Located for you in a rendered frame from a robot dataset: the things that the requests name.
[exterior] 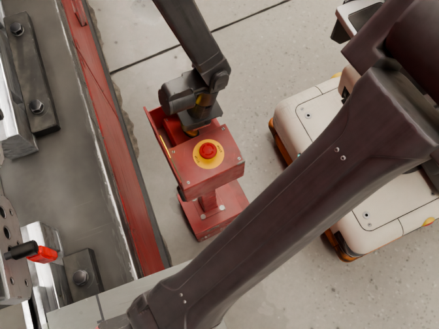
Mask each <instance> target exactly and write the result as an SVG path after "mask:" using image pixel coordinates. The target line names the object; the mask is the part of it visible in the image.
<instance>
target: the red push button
mask: <svg viewBox="0 0 439 329"><path fill-rule="evenodd" d="M199 153H200V155H201V157H202V158H204V159H212V158H213V157H215V156H216V153H217V148H216V146H215V145H214V144H213V143H210V142H206V143H204V144H202V146H201V147H200V149H199Z"/></svg>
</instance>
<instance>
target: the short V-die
mask: <svg viewBox="0 0 439 329"><path fill-rule="evenodd" d="M22 303H23V307H24V313H25V319H26V323H27V328H28V329H42V324H44V323H47V322H48V320H47V316H46V313H48V312H51V309H50V304H49V301H48V295H47V292H46V287H42V286H36V287H33V290H32V293H31V298H30V299H29V300H27V301H24V302H22Z"/></svg>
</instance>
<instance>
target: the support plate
mask: <svg viewBox="0 0 439 329"><path fill-rule="evenodd" d="M192 260H193V259H192ZM192 260H189V261H186V262H183V263H181V264H178V265H176V266H173V267H170V268H167V269H165V270H161V271H160V272H156V273H154V274H151V275H148V276H146V277H143V278H140V279H138V280H135V281H132V282H130V283H126V284H124V285H121V286H119V287H116V288H113V289H110V290H108V291H105V292H102V293H100V294H98V297H99V301H100V304H101V309H102V311H103V316H104V319H105V320H107V319H111V318H113V317H116V316H118V315H122V314H124V313H126V311H127V309H128V308H129V307H130V306H131V304H132V302H133V300H134V299H135V298H136V297H137V296H139V294H142V293H143V292H146V291H147V290H150V289H152V288H153V287H154V286H155V285H156V284H157V283H158V282H159V281H161V280H162V279H164V278H166V277H169V276H172V275H174V274H176V273H178V272H179V271H180V270H182V269H183V268H185V267H186V266H187V265H188V264H189V263H190V262H191V261H192ZM46 316H47V320H48V325H49V329H95V328H96V327H97V326H98V325H99V324H97V321H99V320H101V319H102V318H101V314H100V311H99V306H98V303H97V299H96V296H91V297H89V298H86V299H83V300H81V301H78V302H75V303H73V304H70V305H66V306H65V307H61V308H59V309H56V310H53V311H51V312H48V313H46ZM215 329H227V326H226V323H225V320H224V319H223V320H222V322H221V324H220V325H218V326H217V327H215Z"/></svg>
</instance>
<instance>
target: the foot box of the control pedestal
mask: <svg viewBox="0 0 439 329"><path fill-rule="evenodd" d="M216 191H217V192H218V194H219V197H220V198H221V201H222V202H223V205H224V206H225V210H223V211H221V212H219V213H217V214H215V215H213V216H211V217H209V218H206V219H204V220H201V218H200V215H199V213H198V211H197V209H196V207H195V205H194V203H193V201H190V202H183V201H182V199H181V198H180V195H179V193H178V194H176V196H177V197H178V201H179V203H180V205H181V207H182V209H183V211H184V213H185V215H186V217H187V220H188V221H189V224H190V226H191V228H192V230H193V232H194V234H195V237H196V239H197V241H198V242H199V243H200V242H202V241H204V240H206V239H208V238H211V237H213V236H215V235H216V234H219V233H220V232H222V231H223V230H224V229H225V228H226V227H227V226H228V225H229V224H230V223H231V222H232V221H233V220H234V219H235V218H236V217H237V216H238V215H239V214H240V213H241V212H242V211H243V210H244V209H245V208H246V207H247V206H248V205H249V204H250V203H249V202H248V199H247V198H246V195H245V194H244V192H243V190H242V188H241V186H240V184H239V182H238V180H237V179H236V180H234V181H232V182H230V183H227V184H225V185H223V186H221V187H219V188H217V189H216Z"/></svg>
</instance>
